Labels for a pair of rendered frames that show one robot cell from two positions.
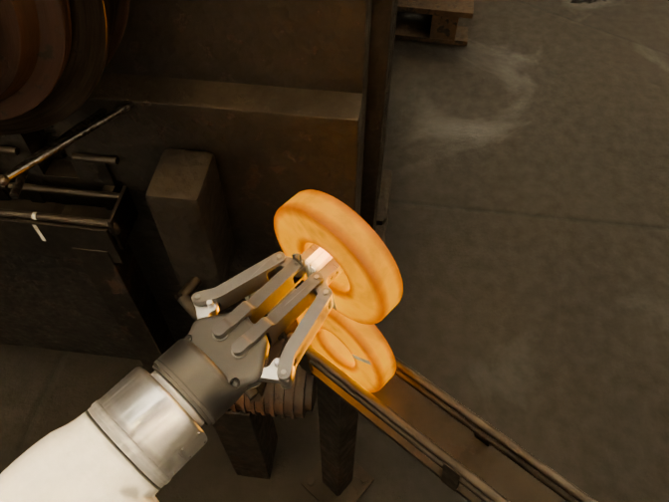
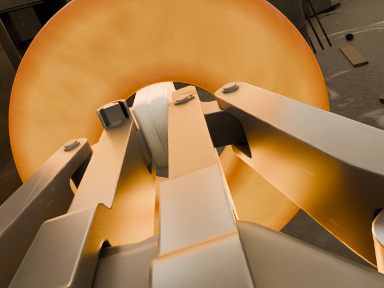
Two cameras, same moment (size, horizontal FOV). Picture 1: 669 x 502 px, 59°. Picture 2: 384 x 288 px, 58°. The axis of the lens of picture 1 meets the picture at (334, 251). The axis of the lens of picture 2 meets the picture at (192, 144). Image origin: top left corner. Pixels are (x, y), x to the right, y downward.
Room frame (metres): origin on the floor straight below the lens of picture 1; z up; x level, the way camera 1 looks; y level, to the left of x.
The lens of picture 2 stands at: (0.21, 0.10, 0.96)
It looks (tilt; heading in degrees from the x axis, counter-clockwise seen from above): 20 degrees down; 322
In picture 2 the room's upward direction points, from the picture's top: 20 degrees counter-clockwise
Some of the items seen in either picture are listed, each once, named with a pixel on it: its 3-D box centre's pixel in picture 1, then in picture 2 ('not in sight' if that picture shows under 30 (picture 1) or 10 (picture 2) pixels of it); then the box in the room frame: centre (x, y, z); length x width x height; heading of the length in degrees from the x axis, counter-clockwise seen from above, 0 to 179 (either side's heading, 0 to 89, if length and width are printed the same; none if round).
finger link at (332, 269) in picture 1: (333, 280); (210, 111); (0.31, 0.00, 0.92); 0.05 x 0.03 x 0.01; 138
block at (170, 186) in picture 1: (196, 223); not in sight; (0.58, 0.22, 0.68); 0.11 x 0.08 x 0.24; 173
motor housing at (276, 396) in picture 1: (263, 416); not in sight; (0.42, 0.14, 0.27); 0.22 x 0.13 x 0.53; 83
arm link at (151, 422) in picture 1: (152, 421); not in sight; (0.18, 0.15, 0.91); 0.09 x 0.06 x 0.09; 48
